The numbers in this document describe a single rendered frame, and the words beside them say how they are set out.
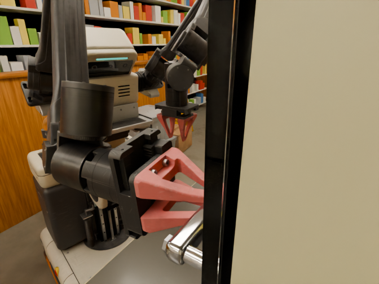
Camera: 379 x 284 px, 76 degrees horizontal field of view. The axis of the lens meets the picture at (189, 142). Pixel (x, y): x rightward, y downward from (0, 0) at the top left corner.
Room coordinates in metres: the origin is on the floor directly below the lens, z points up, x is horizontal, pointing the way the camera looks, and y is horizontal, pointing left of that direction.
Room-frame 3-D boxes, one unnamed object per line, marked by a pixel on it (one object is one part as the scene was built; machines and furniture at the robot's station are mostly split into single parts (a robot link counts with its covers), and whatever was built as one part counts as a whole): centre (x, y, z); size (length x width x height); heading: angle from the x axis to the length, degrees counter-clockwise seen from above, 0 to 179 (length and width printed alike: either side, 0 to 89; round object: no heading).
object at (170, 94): (0.63, 0.03, 1.20); 0.10 x 0.07 x 0.07; 58
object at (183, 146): (3.02, 0.19, 0.14); 0.41 x 0.32 x 0.28; 155
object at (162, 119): (0.63, 0.04, 1.13); 0.07 x 0.07 x 0.09; 58
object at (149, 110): (2.48, 0.47, 0.49); 0.60 x 0.42 x 0.33; 149
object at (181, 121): (0.62, 0.03, 1.13); 0.07 x 0.07 x 0.09; 58
